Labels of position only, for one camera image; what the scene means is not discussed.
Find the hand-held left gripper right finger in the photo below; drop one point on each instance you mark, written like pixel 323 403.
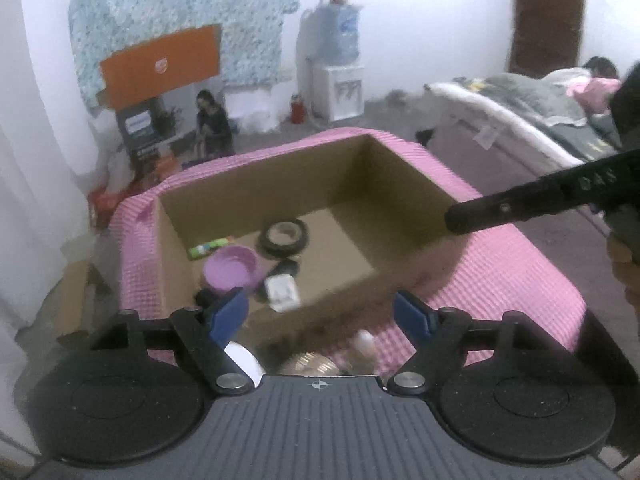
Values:
pixel 412 317

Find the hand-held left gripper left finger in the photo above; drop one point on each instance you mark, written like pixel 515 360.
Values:
pixel 227 315

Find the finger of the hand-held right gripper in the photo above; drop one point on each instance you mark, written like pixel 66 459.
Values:
pixel 490 210

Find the purple plastic bowl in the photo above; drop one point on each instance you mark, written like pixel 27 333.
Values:
pixel 230 267

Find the white plastic bottle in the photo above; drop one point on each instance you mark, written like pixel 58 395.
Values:
pixel 245 360

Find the green dropper bottle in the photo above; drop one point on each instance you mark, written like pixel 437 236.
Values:
pixel 365 347

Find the small green tube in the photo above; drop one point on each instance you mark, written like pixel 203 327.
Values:
pixel 207 248

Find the gold lid jar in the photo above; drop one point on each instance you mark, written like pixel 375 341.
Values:
pixel 310 364

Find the brown cardboard box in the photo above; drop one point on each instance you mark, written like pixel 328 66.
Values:
pixel 380 195

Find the person's right hand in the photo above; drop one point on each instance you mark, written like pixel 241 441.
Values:
pixel 627 265

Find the black cylinder tube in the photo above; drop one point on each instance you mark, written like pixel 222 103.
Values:
pixel 202 297

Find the mauve mattress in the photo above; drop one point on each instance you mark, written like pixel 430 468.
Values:
pixel 500 175

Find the white charger plug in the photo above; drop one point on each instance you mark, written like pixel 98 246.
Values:
pixel 282 292

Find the black key fob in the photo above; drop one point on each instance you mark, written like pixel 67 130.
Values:
pixel 286 267

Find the black tape roll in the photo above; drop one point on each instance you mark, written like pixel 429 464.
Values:
pixel 267 246

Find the black slipper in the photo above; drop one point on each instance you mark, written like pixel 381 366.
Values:
pixel 425 137

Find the grey green blanket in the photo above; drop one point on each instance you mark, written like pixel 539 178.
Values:
pixel 530 95

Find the flat brown cardboard piece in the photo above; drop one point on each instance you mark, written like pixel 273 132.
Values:
pixel 75 305

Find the red carton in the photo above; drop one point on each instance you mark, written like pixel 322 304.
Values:
pixel 105 207

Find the brown wooden door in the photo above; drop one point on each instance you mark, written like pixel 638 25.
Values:
pixel 547 15

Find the white plastic bag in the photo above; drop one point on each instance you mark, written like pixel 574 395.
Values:
pixel 257 117
pixel 120 172

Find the white water dispenser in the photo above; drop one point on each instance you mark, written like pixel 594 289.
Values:
pixel 335 90

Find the red thermos flask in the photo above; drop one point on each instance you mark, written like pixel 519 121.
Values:
pixel 298 109

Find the blue water jug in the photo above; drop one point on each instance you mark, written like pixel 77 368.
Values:
pixel 340 35

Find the white curtain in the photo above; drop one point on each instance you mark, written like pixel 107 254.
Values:
pixel 40 160

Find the orange cardboard box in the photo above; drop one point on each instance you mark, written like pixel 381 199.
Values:
pixel 160 67

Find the floral blue cloth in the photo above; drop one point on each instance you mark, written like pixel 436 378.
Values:
pixel 175 0

